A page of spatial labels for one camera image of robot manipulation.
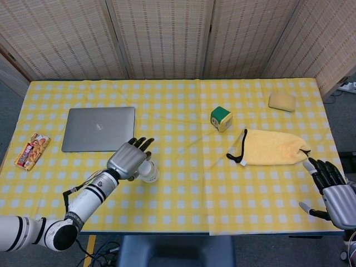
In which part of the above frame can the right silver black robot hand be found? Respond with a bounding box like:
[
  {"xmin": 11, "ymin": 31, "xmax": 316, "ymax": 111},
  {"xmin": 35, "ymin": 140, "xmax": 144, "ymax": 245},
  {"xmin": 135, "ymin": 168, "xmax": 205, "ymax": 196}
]
[{"xmin": 299, "ymin": 157, "xmax": 356, "ymax": 230}]

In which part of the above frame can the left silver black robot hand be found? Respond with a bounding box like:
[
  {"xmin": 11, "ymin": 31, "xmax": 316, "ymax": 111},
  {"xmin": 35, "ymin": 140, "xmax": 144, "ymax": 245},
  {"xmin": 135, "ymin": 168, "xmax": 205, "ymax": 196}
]
[{"xmin": 107, "ymin": 137, "xmax": 155, "ymax": 182}]

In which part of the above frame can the yellow white checkered tablecloth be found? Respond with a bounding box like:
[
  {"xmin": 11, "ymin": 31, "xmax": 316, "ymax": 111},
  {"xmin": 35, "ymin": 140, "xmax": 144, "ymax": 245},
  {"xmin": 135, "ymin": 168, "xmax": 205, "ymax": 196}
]
[{"xmin": 0, "ymin": 78, "xmax": 348, "ymax": 236}]

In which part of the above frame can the grey closed laptop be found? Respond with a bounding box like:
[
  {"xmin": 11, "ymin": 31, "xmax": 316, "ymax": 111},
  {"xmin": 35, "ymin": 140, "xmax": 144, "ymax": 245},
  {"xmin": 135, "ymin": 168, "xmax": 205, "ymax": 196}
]
[{"xmin": 61, "ymin": 106, "xmax": 136, "ymax": 153}]

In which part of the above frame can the black floor box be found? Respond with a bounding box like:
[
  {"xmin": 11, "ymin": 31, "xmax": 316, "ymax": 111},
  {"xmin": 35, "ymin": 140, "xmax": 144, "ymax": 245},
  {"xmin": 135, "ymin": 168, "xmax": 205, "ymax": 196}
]
[{"xmin": 338, "ymin": 151, "xmax": 356, "ymax": 167}]

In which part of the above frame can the yellow floor tape strip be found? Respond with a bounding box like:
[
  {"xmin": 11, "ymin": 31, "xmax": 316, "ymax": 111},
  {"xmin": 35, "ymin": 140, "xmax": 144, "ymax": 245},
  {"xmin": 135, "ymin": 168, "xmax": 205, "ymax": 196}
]
[{"xmin": 83, "ymin": 235, "xmax": 97, "ymax": 267}]

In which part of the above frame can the red yellow snack packet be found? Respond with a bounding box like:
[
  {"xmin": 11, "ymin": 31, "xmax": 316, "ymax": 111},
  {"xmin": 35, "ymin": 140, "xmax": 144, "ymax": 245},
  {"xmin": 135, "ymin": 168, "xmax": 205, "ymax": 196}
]
[{"xmin": 13, "ymin": 132, "xmax": 52, "ymax": 172}]

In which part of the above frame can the green yellow square box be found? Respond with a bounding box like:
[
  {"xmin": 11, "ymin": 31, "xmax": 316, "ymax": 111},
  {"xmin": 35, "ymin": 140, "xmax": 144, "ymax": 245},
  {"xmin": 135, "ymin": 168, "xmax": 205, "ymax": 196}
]
[{"xmin": 210, "ymin": 105, "xmax": 233, "ymax": 133}]

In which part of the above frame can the dark blue chair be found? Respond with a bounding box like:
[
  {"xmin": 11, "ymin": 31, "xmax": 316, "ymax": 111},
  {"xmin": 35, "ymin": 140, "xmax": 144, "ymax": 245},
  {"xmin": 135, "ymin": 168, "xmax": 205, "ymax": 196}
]
[{"xmin": 116, "ymin": 235, "xmax": 236, "ymax": 267}]

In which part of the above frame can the yellow sponge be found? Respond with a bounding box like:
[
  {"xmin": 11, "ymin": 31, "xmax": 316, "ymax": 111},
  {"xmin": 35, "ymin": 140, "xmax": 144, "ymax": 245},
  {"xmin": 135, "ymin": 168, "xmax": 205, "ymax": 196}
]
[{"xmin": 268, "ymin": 92, "xmax": 296, "ymax": 113}]

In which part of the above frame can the white power strip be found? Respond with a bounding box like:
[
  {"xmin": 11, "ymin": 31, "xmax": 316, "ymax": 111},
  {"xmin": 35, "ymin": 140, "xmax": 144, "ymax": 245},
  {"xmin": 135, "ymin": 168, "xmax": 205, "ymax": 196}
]
[{"xmin": 338, "ymin": 81, "xmax": 356, "ymax": 94}]

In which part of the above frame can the woven folding screen panel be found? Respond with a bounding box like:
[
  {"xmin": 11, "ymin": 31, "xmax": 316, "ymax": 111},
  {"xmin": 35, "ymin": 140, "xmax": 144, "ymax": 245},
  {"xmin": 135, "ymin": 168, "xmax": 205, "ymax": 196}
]
[
  {"xmin": 263, "ymin": 0, "xmax": 356, "ymax": 98},
  {"xmin": 201, "ymin": 0, "xmax": 303, "ymax": 80},
  {"xmin": 0, "ymin": 0, "xmax": 130, "ymax": 82},
  {"xmin": 0, "ymin": 52, "xmax": 31, "ymax": 100},
  {"xmin": 105, "ymin": 0, "xmax": 216, "ymax": 80}
]

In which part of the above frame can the yellow drawstring cloth bag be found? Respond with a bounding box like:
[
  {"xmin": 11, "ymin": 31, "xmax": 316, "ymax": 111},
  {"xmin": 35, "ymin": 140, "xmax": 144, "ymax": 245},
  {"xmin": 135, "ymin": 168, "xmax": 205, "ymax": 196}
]
[{"xmin": 226, "ymin": 128, "xmax": 312, "ymax": 167}]

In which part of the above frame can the black floor cable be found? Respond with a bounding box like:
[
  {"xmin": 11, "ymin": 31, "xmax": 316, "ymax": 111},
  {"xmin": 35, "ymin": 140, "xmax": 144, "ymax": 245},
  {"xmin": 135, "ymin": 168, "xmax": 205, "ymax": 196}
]
[{"xmin": 79, "ymin": 241, "xmax": 121, "ymax": 267}]

